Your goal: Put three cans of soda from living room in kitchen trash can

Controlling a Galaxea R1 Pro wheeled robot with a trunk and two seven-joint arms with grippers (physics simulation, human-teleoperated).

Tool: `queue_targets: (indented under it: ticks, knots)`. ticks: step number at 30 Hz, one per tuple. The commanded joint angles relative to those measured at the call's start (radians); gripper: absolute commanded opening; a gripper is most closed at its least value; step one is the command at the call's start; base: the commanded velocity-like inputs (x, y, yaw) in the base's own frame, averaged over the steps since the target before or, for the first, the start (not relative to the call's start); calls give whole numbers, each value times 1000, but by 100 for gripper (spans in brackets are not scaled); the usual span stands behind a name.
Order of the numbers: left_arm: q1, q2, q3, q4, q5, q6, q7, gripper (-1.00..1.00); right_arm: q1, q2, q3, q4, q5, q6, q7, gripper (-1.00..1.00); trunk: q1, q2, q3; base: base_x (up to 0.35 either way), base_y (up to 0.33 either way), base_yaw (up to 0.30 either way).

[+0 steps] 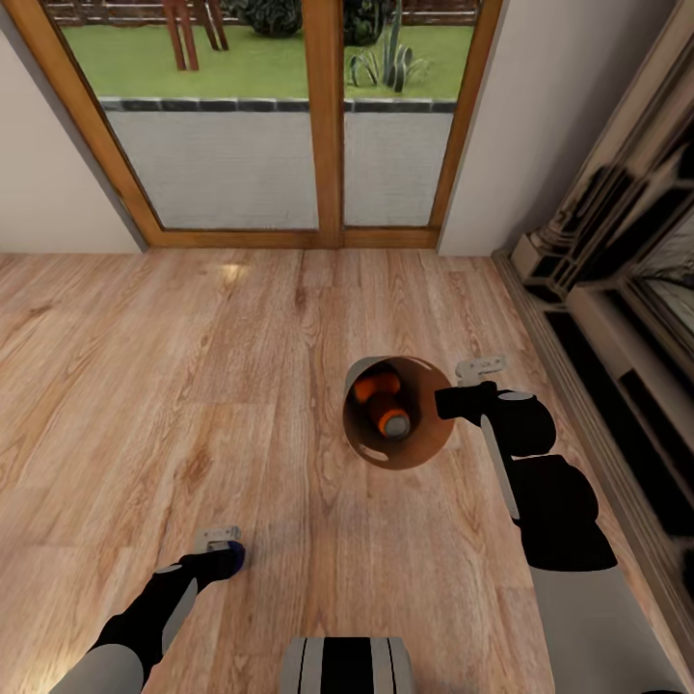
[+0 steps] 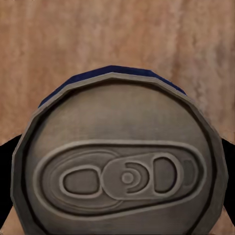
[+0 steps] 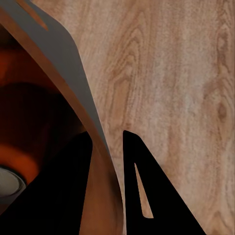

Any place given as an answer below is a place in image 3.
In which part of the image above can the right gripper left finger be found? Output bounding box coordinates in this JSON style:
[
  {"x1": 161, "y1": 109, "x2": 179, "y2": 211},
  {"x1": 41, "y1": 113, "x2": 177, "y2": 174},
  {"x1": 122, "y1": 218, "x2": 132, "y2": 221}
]
[{"x1": 0, "y1": 131, "x2": 93, "y2": 235}]

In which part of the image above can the can of soda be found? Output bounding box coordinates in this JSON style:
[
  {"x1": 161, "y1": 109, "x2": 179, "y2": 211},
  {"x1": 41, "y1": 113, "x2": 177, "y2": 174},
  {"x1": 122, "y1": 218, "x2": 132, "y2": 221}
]
[
  {"x1": 0, "y1": 82, "x2": 54, "y2": 206},
  {"x1": 0, "y1": 43, "x2": 61, "y2": 98}
]

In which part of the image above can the trash can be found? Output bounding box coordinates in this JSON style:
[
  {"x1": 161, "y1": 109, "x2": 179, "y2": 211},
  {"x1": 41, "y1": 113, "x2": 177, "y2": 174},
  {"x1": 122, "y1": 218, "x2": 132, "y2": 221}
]
[{"x1": 0, "y1": 0, "x2": 124, "y2": 235}]

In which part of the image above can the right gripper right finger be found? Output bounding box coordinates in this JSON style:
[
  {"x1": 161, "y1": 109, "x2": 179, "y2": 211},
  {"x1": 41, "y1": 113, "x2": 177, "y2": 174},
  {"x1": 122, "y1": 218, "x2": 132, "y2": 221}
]
[{"x1": 123, "y1": 130, "x2": 206, "y2": 235}]

